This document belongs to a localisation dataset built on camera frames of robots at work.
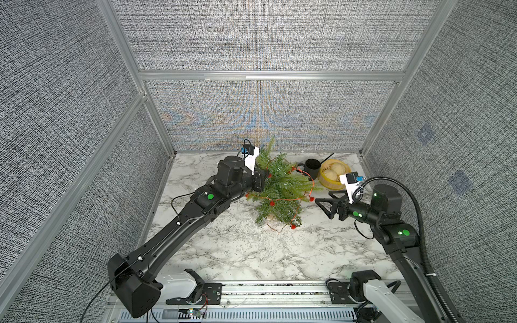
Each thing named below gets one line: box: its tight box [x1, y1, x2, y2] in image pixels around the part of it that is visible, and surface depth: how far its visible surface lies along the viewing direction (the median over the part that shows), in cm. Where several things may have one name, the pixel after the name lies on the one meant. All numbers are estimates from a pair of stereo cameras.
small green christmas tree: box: [246, 136, 324, 229], surface depth 73 cm
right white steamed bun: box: [329, 162, 346, 176], surface depth 108 cm
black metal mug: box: [296, 158, 322, 180], surface depth 105 cm
